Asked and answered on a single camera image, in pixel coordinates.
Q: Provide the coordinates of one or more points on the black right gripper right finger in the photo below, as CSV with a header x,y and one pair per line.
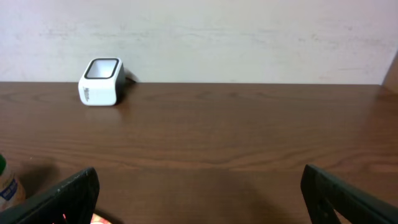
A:
x,y
325,195

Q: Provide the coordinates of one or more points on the green lid jar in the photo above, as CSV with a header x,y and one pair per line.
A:
x,y
12,191

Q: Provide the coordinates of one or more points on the orange snack packet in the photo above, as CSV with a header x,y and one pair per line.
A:
x,y
96,219

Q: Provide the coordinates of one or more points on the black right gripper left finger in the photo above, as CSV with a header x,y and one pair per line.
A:
x,y
72,200

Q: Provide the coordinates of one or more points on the white barcode scanner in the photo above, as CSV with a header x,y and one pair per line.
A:
x,y
102,83

